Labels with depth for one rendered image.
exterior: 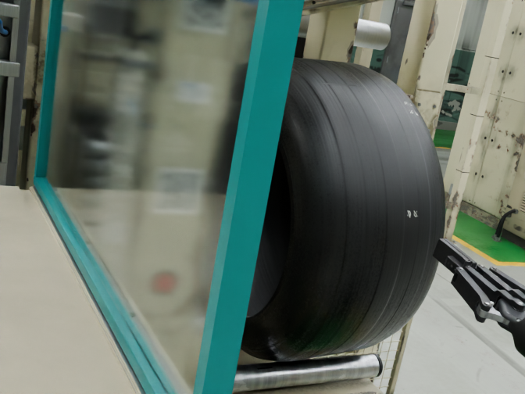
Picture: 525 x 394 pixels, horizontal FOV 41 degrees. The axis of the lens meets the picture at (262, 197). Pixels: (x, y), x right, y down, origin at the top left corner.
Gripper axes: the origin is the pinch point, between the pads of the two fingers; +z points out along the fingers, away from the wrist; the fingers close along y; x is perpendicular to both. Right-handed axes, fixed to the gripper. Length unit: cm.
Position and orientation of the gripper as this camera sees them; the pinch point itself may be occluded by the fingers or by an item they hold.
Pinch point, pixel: (454, 259)
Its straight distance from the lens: 104.9
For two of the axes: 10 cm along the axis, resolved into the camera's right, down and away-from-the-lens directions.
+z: -4.0, -4.5, 8.0
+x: -2.4, 8.9, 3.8
